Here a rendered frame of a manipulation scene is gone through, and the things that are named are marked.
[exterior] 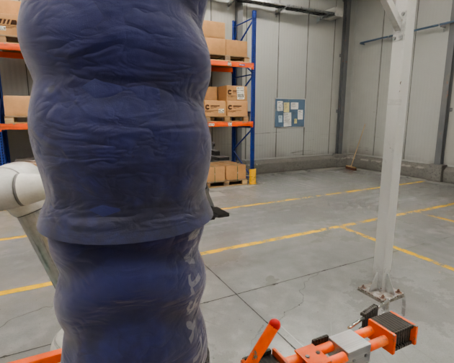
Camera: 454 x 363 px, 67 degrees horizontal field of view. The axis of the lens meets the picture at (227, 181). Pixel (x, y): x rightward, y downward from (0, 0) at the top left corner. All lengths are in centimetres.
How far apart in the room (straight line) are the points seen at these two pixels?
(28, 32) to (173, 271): 32
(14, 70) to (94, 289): 853
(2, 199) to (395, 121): 306
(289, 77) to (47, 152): 1086
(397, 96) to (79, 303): 325
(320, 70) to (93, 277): 1172
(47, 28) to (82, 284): 29
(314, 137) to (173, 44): 1151
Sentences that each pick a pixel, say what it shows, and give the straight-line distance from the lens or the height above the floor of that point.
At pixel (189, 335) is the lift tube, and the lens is 52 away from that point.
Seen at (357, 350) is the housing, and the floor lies 124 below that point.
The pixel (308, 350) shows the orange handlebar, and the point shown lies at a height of 125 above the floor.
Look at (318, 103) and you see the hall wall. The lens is 1194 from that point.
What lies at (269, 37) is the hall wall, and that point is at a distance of 1091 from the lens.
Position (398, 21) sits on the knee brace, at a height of 252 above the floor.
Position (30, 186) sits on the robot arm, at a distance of 116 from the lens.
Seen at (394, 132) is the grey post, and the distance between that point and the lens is 348.
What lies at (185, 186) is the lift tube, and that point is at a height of 166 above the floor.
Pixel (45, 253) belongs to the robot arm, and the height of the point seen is 126.
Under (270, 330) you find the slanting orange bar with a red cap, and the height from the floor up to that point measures 134.
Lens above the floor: 174
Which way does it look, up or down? 11 degrees down
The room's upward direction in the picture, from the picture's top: straight up
